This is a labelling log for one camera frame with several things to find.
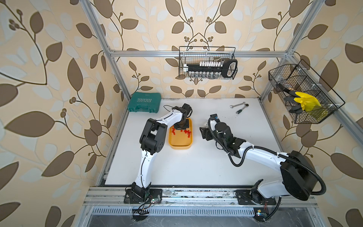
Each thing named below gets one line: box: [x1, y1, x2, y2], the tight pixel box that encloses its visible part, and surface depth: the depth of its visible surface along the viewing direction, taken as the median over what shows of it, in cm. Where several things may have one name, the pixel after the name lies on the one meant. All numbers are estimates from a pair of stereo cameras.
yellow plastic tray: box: [168, 118, 194, 150], surface depth 99 cm
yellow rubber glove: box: [293, 91, 322, 112], surface depth 68 cm
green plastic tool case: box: [127, 91, 162, 114], surface depth 114 cm
